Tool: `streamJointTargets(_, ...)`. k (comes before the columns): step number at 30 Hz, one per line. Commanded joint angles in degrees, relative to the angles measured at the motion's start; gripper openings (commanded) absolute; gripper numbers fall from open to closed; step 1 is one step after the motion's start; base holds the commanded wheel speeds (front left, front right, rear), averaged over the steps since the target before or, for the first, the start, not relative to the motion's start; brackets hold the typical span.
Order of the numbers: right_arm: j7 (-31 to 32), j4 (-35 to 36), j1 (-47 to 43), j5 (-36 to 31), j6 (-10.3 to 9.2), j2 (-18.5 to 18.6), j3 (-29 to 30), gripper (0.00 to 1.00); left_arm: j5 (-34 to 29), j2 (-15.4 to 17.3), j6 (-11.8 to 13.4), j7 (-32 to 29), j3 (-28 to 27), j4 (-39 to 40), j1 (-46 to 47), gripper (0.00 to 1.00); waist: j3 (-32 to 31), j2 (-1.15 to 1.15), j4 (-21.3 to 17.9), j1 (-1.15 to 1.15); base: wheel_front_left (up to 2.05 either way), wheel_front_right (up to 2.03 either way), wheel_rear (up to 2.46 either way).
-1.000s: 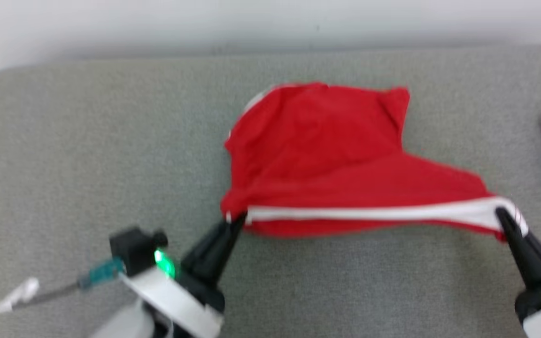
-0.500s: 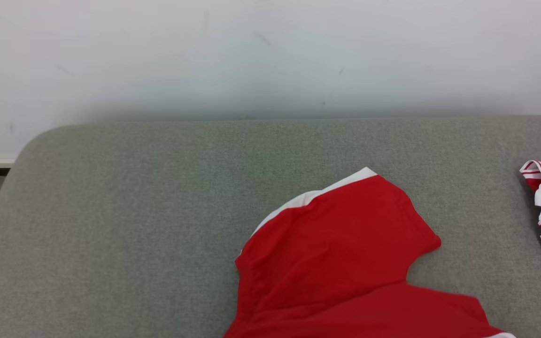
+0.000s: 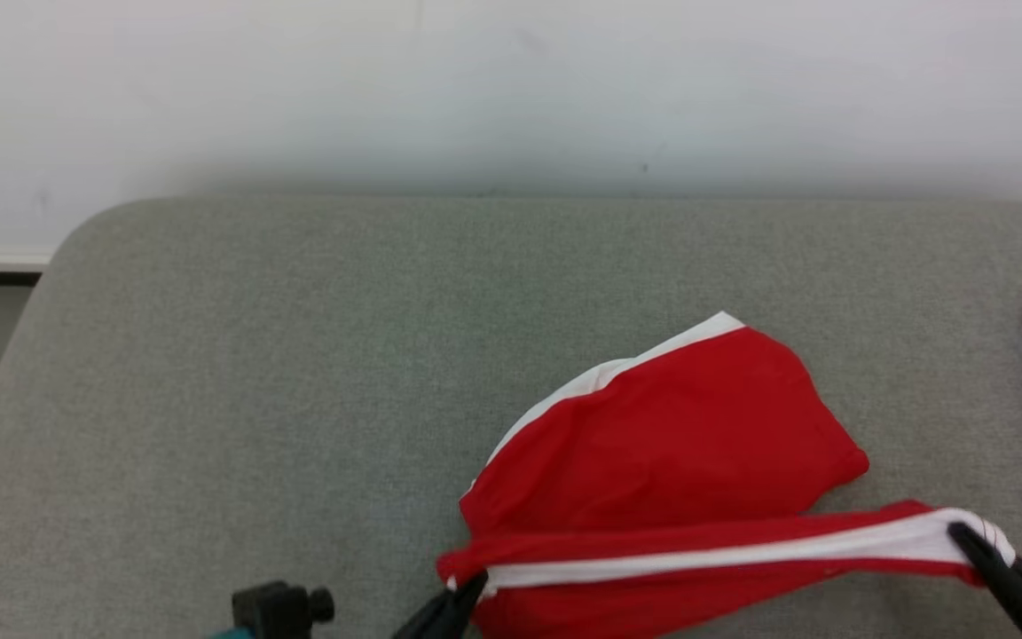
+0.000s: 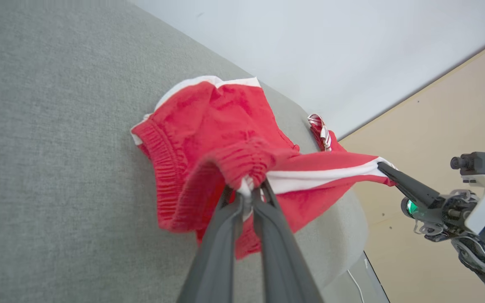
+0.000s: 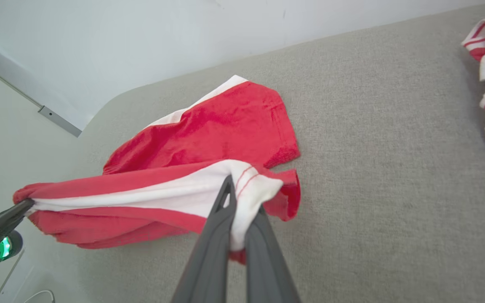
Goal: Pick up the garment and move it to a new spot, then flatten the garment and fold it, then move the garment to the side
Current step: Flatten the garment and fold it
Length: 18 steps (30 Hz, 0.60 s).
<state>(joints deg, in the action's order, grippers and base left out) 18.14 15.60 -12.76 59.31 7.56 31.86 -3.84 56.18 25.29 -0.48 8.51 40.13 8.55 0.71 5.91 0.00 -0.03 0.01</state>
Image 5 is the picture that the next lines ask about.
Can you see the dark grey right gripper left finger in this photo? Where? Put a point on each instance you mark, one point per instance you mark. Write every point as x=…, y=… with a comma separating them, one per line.
x=209, y=261

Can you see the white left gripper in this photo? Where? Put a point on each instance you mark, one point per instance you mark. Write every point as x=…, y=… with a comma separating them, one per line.
x=2, y=249

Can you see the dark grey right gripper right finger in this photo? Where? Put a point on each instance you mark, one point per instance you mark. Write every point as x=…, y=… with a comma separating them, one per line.
x=265, y=269

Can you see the red shorts with white stripes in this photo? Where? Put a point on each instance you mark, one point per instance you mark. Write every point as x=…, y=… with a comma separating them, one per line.
x=225, y=126

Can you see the wall baseboard strip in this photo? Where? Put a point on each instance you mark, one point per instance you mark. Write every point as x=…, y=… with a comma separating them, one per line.
x=59, y=121

